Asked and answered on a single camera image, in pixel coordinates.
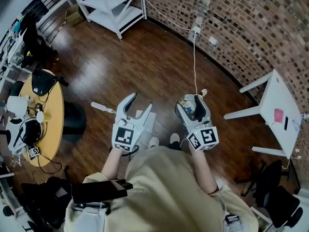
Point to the black round stool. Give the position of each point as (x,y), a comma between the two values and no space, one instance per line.
(73,122)

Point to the black and white helmet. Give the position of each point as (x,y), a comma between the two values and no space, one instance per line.
(30,132)

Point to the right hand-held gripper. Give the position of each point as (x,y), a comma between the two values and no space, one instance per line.
(204,138)

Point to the person's white shoe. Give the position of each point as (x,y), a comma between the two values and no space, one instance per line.
(174,139)
(153,142)

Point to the person's left forearm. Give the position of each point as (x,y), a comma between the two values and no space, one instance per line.
(116,162)

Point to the round yellow wooden table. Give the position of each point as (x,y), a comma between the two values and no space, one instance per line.
(54,127)

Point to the black chest-mounted box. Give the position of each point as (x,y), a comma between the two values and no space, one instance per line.
(99,192)

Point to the black backpack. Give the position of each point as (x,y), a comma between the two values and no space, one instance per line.
(46,197)

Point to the black chair with dark clothes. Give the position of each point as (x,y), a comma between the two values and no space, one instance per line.
(36,42)

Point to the red card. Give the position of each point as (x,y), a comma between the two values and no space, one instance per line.
(278,115)

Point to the yellow cup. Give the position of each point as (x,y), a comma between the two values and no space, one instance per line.
(46,116)

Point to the white rectangular table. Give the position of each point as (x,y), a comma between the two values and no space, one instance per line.
(277,98)

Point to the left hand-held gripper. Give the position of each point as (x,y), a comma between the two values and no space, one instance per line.
(123,136)

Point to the person's beige shirt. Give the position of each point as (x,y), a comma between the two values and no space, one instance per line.
(169,192)

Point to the person's right forearm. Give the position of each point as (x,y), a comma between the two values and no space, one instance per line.
(204,170)

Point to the clear plastic bottle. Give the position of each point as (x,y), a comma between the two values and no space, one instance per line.
(298,122)

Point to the person's left white shoe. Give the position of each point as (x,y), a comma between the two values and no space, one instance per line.
(153,142)

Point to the black office chair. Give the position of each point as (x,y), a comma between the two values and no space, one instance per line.
(277,197)

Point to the black bag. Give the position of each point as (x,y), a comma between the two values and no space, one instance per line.
(42,81)

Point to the small black white patterned block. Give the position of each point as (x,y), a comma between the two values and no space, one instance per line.
(34,152)

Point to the cardboard box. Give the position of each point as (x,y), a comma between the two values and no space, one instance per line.
(73,16)

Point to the black flat rectangular item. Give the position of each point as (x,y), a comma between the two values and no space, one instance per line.
(286,123)

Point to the person's right white shoe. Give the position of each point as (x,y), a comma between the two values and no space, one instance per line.
(174,139)

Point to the black metal railing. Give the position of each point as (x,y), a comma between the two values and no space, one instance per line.
(46,1)

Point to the white shelf unit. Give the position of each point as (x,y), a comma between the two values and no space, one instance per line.
(113,1)

